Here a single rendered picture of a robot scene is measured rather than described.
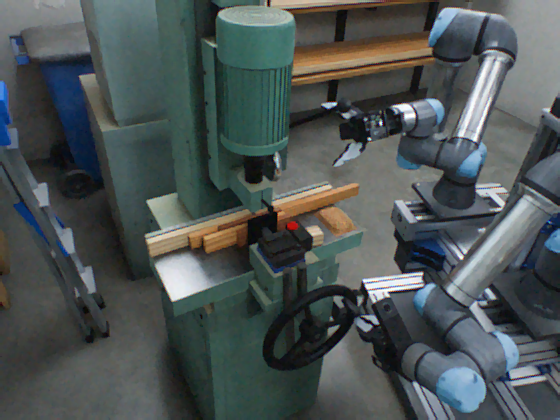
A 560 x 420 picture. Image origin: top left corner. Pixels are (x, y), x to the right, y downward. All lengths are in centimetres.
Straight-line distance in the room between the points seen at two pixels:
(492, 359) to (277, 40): 76
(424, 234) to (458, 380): 90
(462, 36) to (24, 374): 209
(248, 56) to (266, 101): 11
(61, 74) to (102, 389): 163
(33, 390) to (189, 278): 118
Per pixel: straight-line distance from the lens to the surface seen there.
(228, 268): 121
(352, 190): 149
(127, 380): 214
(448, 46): 147
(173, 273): 122
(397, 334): 104
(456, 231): 177
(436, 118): 127
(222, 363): 145
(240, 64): 101
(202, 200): 144
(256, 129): 107
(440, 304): 102
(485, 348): 99
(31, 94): 346
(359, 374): 213
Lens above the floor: 176
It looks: 36 degrees down
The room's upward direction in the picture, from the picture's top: 3 degrees clockwise
